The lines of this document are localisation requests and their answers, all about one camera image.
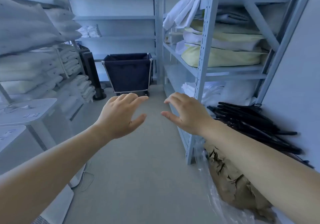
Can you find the person's left hand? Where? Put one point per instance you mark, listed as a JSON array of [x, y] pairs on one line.
[[117, 116]]

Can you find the person's right hand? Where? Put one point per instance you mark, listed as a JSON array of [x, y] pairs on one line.
[[192, 116]]

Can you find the navy fabric laundry cart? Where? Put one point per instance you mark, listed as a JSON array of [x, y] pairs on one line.
[[127, 73]]

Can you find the person's right forearm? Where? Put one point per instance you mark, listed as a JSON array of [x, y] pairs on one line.
[[262, 166]]

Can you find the person's left forearm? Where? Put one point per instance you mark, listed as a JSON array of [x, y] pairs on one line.
[[50, 176]]

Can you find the grey black tower fan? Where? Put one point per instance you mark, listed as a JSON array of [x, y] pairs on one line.
[[91, 73]]

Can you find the pile of black hangers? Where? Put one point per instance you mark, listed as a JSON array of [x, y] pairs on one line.
[[250, 121]]

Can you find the pale yellow pillow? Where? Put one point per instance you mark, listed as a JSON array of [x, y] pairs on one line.
[[225, 57], [225, 28]]

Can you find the grey metal shelving rack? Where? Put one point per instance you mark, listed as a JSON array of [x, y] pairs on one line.
[[115, 17], [207, 43]]

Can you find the black plastic bag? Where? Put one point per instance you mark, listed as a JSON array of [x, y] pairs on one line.
[[83, 48]]

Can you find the crumpled brown paper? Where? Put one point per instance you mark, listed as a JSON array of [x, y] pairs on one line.
[[232, 181]]

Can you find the white air purifier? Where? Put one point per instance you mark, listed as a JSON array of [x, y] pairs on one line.
[[10, 136], [32, 117]]

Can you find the folded white towels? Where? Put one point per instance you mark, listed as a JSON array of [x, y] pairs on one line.
[[90, 31]]

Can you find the clear plastic bag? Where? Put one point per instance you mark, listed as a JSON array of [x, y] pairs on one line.
[[220, 213]]

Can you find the white folded bedsheet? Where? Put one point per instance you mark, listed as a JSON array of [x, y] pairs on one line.
[[185, 11]]

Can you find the grey folded bedsheet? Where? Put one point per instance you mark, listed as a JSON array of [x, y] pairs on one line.
[[232, 16]]

